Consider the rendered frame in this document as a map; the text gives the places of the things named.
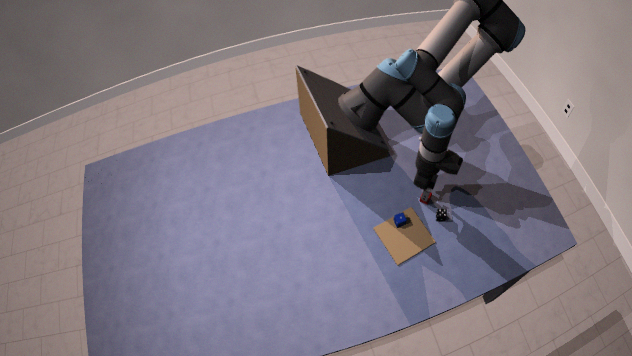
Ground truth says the black die with white pips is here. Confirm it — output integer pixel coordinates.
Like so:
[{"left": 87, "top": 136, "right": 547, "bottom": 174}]
[{"left": 436, "top": 208, "right": 447, "bottom": 221}]

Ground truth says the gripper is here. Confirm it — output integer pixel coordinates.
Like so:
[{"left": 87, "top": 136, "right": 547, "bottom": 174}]
[{"left": 413, "top": 137, "right": 463, "bottom": 202}]

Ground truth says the blue die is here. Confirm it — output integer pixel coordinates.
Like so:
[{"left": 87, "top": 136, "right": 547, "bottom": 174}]
[{"left": 393, "top": 212, "right": 407, "bottom": 228}]

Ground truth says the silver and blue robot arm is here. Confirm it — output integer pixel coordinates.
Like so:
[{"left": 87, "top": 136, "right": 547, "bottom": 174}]
[{"left": 338, "top": 0, "right": 525, "bottom": 153}]

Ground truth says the tan flat mat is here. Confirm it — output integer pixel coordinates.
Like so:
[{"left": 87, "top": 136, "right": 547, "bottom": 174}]
[{"left": 373, "top": 207, "right": 435, "bottom": 265}]

